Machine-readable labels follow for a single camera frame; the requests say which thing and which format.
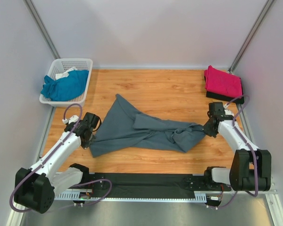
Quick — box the grey-blue t-shirt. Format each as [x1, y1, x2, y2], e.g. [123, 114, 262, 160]
[90, 94, 205, 157]

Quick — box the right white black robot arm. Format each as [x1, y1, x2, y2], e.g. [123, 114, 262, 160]
[203, 102, 272, 194]

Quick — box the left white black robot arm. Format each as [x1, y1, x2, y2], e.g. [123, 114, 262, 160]
[10, 113, 101, 214]

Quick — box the folded magenta t-shirt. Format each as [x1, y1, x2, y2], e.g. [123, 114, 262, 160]
[204, 65, 242, 97]

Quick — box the teal blue t-shirt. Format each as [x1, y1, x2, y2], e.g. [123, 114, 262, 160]
[41, 70, 89, 102]

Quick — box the white t-shirt in basket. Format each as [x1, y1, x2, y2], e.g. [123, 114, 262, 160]
[55, 67, 77, 80]

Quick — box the white plastic laundry basket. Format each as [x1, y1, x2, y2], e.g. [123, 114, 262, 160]
[39, 58, 93, 107]

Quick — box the black base cloth strip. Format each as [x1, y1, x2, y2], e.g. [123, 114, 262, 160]
[91, 173, 195, 199]

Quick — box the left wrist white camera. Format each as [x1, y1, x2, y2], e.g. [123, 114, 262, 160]
[62, 115, 80, 125]

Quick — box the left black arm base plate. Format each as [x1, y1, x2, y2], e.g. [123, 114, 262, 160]
[68, 177, 109, 190]

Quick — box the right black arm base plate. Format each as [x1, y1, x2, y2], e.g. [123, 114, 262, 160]
[183, 175, 232, 192]

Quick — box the white slotted cable duct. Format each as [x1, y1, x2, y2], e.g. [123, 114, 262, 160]
[54, 191, 207, 203]

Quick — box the aluminium front rail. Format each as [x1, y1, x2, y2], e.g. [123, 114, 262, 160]
[37, 174, 278, 195]

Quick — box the right aluminium corner post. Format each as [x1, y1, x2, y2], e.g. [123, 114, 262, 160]
[228, 0, 276, 74]

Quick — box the aluminium corner post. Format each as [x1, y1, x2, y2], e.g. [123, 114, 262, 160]
[23, 0, 60, 59]
[228, 0, 276, 74]

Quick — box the left aluminium corner post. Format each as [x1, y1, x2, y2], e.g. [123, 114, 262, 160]
[23, 0, 60, 59]

